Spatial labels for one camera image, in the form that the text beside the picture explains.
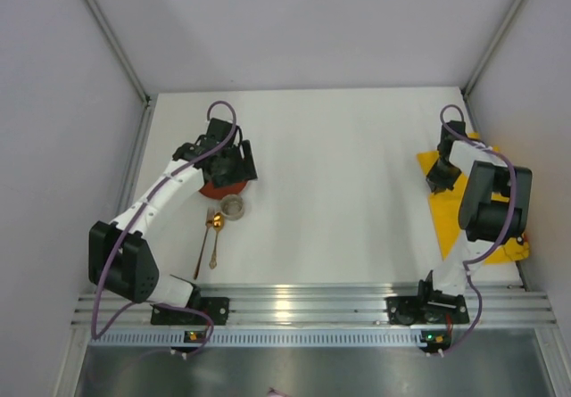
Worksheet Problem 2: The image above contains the red round plate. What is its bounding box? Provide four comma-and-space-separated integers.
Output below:
199, 181, 248, 201

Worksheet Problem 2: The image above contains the yellow Pikachu placemat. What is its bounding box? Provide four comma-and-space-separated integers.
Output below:
417, 134, 533, 264

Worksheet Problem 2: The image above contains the small clear glass cup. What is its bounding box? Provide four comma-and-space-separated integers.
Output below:
219, 194, 245, 221

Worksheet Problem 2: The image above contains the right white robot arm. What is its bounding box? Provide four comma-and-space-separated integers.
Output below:
418, 120, 533, 306

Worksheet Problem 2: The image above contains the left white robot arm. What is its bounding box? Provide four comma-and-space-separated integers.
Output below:
88, 118, 257, 308

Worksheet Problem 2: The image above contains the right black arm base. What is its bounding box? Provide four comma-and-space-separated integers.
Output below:
385, 295, 469, 327

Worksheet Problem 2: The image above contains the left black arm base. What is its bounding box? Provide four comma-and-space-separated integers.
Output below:
150, 297, 230, 326

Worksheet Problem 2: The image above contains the rose gold fork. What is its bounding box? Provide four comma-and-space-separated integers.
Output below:
193, 207, 215, 280

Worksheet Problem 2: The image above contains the rose gold spoon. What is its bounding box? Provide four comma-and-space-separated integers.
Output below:
209, 212, 225, 269

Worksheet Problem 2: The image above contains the right aluminium frame post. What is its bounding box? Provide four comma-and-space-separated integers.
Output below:
460, 0, 528, 102

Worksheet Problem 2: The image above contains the aluminium frame post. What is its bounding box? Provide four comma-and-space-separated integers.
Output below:
460, 0, 528, 102
66, 0, 153, 106

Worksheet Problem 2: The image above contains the aluminium front rail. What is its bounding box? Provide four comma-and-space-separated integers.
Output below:
70, 283, 558, 327

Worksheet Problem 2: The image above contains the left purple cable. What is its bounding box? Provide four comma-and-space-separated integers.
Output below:
90, 101, 237, 341

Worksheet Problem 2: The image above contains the slotted cable duct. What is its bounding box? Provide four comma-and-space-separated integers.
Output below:
88, 329, 454, 348

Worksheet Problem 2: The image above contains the left aluminium frame post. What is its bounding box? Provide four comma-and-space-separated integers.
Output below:
66, 0, 153, 106

